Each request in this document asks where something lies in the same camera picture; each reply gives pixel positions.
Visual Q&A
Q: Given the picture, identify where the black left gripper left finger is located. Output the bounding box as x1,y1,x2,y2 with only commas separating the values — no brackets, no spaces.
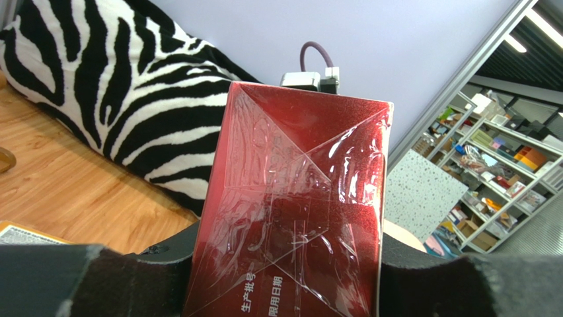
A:
1,223,199,316

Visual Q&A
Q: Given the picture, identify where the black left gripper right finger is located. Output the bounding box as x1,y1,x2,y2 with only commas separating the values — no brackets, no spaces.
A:
379,234,562,316

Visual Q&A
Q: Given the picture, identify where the red 3D toothpaste box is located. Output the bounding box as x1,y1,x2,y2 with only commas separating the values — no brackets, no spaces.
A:
182,82,394,316

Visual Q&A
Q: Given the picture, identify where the orange toothpaste box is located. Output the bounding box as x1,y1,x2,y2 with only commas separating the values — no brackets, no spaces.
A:
1,221,71,245

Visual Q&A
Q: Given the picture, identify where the grey speckled panel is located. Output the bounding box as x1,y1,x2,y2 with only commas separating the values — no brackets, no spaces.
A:
383,150,468,244

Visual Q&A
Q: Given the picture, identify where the storage shelving rack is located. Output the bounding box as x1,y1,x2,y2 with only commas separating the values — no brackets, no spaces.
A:
413,85,562,258

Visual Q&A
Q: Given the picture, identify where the zebra print blanket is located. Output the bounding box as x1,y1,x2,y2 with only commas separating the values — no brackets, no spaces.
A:
1,1,255,217

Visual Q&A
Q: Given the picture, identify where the aluminium frame post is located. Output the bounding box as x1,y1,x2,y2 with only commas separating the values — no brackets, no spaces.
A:
387,1,537,172

